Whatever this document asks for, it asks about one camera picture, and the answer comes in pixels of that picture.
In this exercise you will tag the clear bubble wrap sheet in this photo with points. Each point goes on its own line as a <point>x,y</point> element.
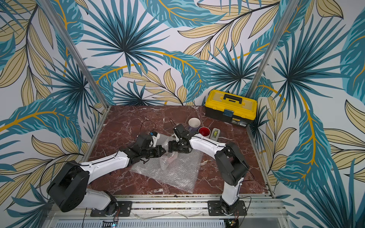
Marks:
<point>181,174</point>

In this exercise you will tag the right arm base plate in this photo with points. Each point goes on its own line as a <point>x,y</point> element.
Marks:
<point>221,208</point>

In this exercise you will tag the front aluminium rail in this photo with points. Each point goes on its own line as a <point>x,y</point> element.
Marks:
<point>179,211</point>

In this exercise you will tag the white mug red inside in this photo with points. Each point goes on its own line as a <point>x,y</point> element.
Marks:
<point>204,131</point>

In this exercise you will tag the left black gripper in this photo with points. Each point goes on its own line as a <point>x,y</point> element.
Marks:
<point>158,148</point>

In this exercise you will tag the left aluminium frame post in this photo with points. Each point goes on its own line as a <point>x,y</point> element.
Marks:
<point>62,31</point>

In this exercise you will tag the aluminium frame post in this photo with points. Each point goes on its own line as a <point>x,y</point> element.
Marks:
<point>271,47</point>
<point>62,31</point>

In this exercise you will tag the yellow black toolbox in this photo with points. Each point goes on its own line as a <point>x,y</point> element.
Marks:
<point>230,108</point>

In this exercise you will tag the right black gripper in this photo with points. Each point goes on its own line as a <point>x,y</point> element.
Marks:
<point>177,146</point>

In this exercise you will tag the small green white box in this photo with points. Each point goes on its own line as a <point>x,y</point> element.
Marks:
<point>215,134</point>

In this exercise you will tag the lavender mug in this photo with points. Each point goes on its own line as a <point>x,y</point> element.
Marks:
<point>194,125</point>

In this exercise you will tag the right aluminium frame post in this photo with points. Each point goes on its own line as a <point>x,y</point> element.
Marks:
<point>271,47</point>

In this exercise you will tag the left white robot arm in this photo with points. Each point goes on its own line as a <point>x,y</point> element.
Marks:
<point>69,189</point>

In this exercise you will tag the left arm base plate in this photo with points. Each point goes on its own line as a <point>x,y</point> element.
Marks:
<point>114,209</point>

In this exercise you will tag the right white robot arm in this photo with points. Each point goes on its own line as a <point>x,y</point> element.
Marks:
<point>229,159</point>

